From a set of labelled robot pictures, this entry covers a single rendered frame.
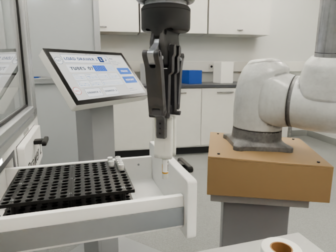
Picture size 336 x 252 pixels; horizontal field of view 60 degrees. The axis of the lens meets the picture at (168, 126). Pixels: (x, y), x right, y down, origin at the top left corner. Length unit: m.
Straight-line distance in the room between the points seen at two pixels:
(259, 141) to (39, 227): 0.65
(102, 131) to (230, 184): 0.88
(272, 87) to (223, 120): 2.96
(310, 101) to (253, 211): 0.37
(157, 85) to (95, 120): 1.10
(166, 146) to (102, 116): 1.09
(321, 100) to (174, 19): 0.52
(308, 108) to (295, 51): 4.23
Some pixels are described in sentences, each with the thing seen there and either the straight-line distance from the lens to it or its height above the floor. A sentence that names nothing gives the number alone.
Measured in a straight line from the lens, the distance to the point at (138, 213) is 0.52.
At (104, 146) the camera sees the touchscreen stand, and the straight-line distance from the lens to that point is 1.58.
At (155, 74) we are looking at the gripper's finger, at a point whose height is 1.11.
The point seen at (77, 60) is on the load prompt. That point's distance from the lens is 1.48.
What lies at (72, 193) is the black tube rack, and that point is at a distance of 0.55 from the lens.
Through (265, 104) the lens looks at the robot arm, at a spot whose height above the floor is 1.01.
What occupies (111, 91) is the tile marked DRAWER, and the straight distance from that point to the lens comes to 1.46.
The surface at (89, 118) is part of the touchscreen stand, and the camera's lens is 1.50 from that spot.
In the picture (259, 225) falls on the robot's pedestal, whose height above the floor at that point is 0.63.
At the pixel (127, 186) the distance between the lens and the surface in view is 0.57.
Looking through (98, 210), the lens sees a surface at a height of 0.89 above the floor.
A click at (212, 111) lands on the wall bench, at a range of 3.75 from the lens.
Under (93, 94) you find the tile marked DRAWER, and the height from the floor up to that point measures 1.00.
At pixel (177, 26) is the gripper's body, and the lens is 0.44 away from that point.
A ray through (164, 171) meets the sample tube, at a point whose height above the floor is 0.95.
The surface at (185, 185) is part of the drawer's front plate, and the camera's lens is 0.51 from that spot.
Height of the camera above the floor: 1.12
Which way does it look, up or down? 11 degrees down
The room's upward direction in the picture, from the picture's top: straight up
